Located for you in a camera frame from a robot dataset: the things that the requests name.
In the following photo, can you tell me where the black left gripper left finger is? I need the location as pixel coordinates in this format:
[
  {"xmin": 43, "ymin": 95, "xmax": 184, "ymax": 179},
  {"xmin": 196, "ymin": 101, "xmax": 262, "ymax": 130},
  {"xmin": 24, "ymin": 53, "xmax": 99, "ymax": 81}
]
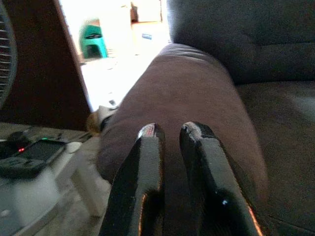
[{"xmin": 99, "ymin": 122, "xmax": 166, "ymax": 236}]

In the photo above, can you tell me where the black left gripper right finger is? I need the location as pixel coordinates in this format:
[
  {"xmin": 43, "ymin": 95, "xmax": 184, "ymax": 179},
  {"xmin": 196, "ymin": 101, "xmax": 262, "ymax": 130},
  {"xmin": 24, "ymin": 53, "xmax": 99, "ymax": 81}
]
[{"xmin": 179, "ymin": 121, "xmax": 264, "ymax": 236}]

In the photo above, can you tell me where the brown fabric sofa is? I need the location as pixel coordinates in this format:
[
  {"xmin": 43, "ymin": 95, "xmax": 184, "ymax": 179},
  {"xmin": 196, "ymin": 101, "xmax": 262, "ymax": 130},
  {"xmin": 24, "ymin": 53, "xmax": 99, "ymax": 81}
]
[{"xmin": 97, "ymin": 0, "xmax": 315, "ymax": 236}]

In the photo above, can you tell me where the brown fuzzy object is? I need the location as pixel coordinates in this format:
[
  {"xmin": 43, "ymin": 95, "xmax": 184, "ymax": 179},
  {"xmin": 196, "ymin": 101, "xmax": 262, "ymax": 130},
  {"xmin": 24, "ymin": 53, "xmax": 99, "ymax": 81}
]
[{"xmin": 85, "ymin": 112, "xmax": 102, "ymax": 136}]

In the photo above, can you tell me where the black electronic device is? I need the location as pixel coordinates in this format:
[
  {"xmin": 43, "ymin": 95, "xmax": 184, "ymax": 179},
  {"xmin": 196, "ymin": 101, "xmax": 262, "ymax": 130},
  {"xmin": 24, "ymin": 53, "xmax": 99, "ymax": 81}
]
[{"xmin": 0, "ymin": 132, "xmax": 66, "ymax": 178}]

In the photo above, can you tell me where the dark brown wooden cabinet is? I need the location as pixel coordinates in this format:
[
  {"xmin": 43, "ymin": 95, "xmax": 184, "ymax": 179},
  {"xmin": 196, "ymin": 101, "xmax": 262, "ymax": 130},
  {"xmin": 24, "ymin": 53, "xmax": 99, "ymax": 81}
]
[{"xmin": 0, "ymin": 0, "xmax": 91, "ymax": 131}]

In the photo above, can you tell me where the cardboard box with blue label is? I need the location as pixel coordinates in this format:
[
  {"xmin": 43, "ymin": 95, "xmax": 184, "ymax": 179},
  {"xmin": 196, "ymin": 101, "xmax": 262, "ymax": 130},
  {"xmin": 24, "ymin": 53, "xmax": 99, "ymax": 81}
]
[{"xmin": 131, "ymin": 21, "xmax": 171, "ymax": 49}]

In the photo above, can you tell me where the green plastic stool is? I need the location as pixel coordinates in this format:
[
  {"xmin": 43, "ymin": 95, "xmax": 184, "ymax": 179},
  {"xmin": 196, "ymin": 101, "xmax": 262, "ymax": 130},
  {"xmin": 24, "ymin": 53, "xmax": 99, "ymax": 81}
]
[{"xmin": 78, "ymin": 23, "xmax": 109, "ymax": 59}]

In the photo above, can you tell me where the white pedestal fan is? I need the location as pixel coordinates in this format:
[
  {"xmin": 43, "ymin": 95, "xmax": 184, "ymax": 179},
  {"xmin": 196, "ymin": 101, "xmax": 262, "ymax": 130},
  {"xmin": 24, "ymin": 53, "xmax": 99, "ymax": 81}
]
[{"xmin": 0, "ymin": 2, "xmax": 106, "ymax": 236}]

